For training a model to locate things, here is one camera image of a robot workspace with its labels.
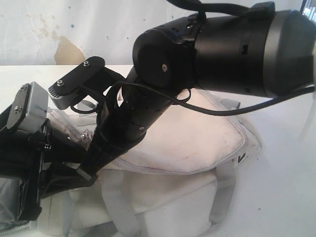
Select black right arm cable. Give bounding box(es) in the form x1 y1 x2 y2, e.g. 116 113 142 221
70 0 316 117

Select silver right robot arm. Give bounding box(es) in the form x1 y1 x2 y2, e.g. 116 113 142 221
77 0 316 180

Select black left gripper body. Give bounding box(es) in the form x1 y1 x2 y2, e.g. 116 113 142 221
0 119 50 221

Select white fabric duffel bag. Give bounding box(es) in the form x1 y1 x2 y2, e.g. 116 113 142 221
0 87 264 237

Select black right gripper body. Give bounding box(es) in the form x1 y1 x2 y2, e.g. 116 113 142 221
91 69 171 157

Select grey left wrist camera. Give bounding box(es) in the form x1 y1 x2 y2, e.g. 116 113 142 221
0 82 48 136

